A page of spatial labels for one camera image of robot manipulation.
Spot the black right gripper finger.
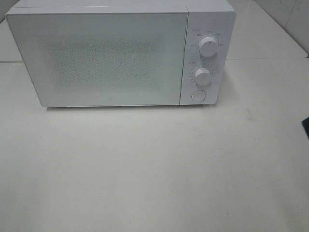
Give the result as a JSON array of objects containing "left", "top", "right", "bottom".
[{"left": 302, "top": 117, "right": 309, "bottom": 138}]

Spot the white round door button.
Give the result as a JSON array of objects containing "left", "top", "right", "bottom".
[{"left": 191, "top": 90, "right": 206, "bottom": 102}]

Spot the white microwave knob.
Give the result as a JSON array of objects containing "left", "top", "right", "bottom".
[
  {"left": 194, "top": 68, "right": 211, "bottom": 86},
  {"left": 198, "top": 35, "right": 218, "bottom": 57}
]

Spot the white microwave door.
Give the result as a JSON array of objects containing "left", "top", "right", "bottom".
[{"left": 7, "top": 13, "right": 187, "bottom": 107}]

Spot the white microwave oven body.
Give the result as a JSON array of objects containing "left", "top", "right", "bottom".
[{"left": 5, "top": 0, "right": 236, "bottom": 105}]

